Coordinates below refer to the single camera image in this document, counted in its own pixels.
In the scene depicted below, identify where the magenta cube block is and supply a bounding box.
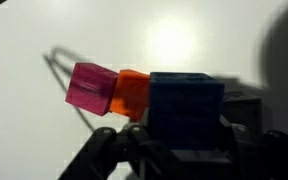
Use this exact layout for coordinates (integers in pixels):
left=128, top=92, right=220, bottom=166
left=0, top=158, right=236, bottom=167
left=64, top=62, right=120, bottom=117

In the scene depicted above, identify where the blue cube block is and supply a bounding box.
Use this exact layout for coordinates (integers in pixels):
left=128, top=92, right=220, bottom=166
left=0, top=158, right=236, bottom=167
left=148, top=71, right=226, bottom=152

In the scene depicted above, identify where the orange cube block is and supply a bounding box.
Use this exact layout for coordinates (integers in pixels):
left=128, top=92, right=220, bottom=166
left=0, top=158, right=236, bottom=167
left=109, top=68, right=152, bottom=122

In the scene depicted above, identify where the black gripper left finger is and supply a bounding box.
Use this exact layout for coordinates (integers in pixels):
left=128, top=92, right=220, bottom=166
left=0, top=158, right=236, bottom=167
left=57, top=122, right=172, bottom=180

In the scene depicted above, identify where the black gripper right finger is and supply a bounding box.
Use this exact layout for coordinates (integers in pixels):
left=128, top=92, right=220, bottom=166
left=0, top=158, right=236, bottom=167
left=217, top=114, right=288, bottom=180

